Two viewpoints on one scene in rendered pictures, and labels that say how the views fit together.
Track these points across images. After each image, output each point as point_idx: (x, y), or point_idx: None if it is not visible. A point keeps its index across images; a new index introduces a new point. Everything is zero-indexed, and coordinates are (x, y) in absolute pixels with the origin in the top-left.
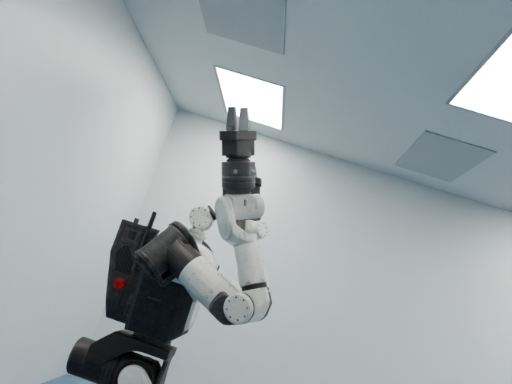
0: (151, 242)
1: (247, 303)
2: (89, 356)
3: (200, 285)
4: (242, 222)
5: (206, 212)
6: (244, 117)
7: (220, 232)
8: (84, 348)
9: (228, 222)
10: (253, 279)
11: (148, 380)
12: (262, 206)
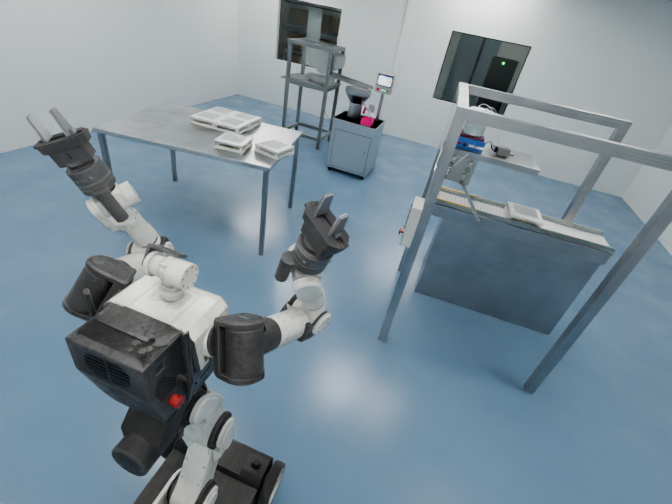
0: (249, 363)
1: (329, 317)
2: (163, 448)
3: (292, 338)
4: (118, 203)
5: (194, 267)
6: (327, 203)
7: (303, 300)
8: (150, 452)
9: (321, 293)
10: (324, 300)
11: (209, 395)
12: None
